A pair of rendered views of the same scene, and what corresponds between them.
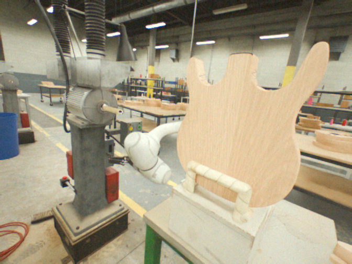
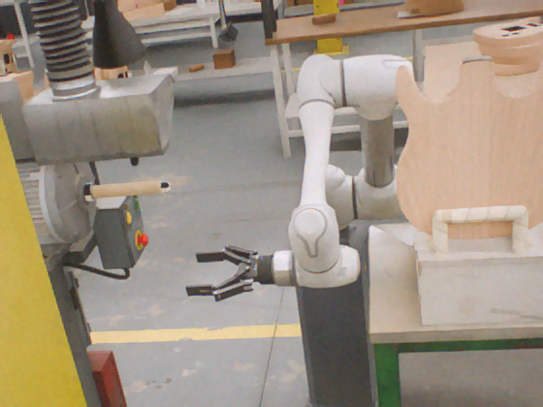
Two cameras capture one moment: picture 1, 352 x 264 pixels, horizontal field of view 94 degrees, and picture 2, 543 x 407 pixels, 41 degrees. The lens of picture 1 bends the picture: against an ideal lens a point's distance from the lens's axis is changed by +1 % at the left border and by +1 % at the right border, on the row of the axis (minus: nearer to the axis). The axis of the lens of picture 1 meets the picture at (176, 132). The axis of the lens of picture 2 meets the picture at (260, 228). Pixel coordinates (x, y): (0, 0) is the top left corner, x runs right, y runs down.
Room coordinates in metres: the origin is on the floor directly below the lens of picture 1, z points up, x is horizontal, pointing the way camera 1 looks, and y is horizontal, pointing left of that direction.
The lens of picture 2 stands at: (-0.62, 0.93, 1.90)
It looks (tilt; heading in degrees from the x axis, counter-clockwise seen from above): 25 degrees down; 333
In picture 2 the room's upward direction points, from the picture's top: 8 degrees counter-clockwise
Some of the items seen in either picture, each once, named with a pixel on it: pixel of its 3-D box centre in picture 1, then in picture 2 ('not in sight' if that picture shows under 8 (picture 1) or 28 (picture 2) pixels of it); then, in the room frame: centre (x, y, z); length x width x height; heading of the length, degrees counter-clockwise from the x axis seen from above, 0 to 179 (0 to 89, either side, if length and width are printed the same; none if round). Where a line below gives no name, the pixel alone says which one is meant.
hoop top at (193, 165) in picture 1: (216, 176); (479, 214); (0.43, -0.13, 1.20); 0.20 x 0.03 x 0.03; 51
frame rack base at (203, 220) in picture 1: (213, 219); (477, 276); (0.47, -0.16, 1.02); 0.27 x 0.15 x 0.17; 52
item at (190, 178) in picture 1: (190, 178); (439, 235); (0.48, -0.06, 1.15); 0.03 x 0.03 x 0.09
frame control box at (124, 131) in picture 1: (123, 133); (97, 241); (1.41, 0.46, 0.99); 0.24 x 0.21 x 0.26; 52
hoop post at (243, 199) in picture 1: (241, 205); (520, 232); (0.38, -0.19, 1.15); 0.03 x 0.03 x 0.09
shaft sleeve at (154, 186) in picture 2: (112, 109); (128, 189); (1.07, 0.43, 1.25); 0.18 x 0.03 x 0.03; 52
